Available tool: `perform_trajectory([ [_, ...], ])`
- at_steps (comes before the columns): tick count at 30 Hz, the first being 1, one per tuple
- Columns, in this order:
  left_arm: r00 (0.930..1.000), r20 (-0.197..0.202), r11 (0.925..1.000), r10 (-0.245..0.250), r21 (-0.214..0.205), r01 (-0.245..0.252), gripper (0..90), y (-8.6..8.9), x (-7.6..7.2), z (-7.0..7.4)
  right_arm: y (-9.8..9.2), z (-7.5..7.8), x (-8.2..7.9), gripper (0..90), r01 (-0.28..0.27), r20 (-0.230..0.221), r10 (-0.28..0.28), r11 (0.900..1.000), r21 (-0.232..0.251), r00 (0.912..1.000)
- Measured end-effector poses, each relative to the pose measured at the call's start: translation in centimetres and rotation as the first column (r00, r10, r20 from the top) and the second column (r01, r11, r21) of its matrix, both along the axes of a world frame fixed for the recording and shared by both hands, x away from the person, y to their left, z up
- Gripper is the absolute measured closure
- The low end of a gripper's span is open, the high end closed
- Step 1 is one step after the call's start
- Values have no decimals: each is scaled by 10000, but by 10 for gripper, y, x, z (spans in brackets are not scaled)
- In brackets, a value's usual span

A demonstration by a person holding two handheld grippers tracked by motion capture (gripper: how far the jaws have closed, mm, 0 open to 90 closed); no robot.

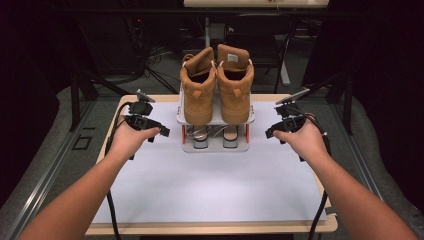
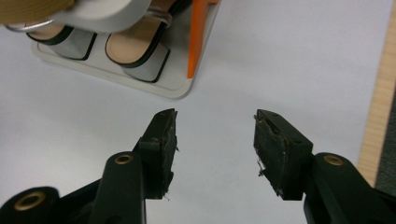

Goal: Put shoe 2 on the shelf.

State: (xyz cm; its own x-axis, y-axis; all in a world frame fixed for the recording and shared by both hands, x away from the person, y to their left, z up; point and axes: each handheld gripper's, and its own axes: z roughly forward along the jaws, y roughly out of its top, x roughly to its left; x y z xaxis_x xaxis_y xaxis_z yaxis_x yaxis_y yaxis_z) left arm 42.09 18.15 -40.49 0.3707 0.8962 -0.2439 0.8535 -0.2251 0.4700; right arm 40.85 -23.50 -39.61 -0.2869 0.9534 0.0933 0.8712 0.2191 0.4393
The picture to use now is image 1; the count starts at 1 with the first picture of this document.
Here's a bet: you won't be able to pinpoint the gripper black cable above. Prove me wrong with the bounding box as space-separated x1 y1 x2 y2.
104 101 133 240
289 105 332 240

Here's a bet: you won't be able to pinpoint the black chair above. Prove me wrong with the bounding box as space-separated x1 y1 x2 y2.
223 13 298 94

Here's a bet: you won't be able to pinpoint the tan suede lace-up boot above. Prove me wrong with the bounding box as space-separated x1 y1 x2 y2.
179 46 218 126

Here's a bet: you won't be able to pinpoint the white shoe rack orange legs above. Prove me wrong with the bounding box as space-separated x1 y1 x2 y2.
175 83 256 154

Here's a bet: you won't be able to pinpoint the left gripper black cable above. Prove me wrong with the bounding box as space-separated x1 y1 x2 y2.
104 101 133 240

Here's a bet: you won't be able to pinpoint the tan boot white tongue label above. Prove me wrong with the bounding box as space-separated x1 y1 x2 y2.
215 43 255 126

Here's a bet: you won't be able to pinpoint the black metal stand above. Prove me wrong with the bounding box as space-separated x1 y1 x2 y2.
293 71 354 136
69 69 131 133

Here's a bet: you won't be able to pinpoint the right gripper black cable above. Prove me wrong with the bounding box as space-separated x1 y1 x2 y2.
289 105 332 240

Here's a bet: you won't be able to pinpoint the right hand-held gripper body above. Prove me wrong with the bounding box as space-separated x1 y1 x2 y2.
275 88 311 132

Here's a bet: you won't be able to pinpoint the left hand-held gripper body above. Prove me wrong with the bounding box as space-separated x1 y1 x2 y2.
124 89 164 132

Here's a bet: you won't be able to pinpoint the person's left hand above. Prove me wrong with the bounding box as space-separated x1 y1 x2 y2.
109 119 162 158

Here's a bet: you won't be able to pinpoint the black heeled sandal silver strap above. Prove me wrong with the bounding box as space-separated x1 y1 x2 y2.
216 124 240 149
186 124 212 150

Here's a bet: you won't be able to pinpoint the bundle of floor cables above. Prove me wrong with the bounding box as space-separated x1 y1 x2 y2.
146 46 208 68

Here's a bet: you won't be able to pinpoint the aluminium frame rail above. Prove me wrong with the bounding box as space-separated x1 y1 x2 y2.
329 99 404 240
6 99 98 240

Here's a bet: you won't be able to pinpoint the white desk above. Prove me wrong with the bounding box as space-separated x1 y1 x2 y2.
183 0 331 87

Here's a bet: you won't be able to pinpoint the person's right hand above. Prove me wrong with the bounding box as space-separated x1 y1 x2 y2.
273 116 329 161

